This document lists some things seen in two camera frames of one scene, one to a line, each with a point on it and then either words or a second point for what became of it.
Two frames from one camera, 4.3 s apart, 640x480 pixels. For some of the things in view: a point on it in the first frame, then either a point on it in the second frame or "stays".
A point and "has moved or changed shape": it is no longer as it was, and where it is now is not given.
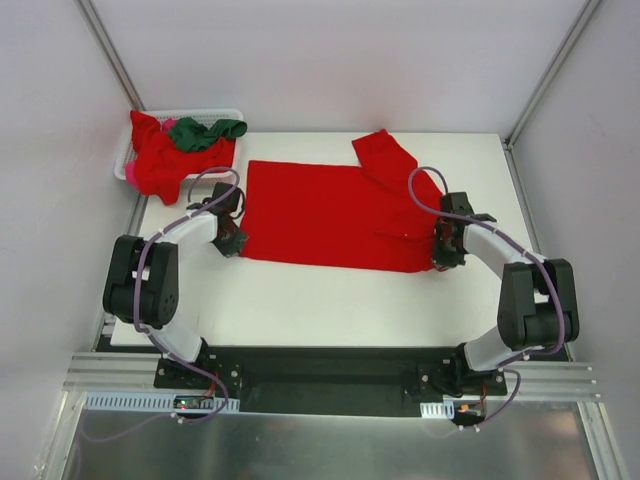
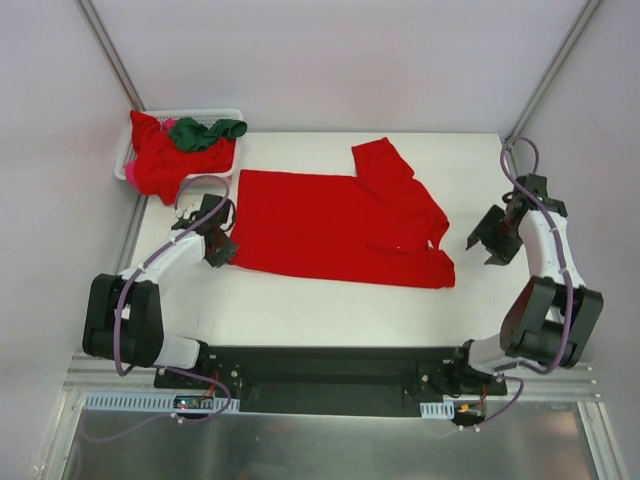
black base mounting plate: [329, 380] stays
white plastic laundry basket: [127, 148] stays
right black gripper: [443, 248] -> [500, 240]
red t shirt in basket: [161, 164] stays
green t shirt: [190, 136] stays
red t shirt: [381, 217] has moved or changed shape
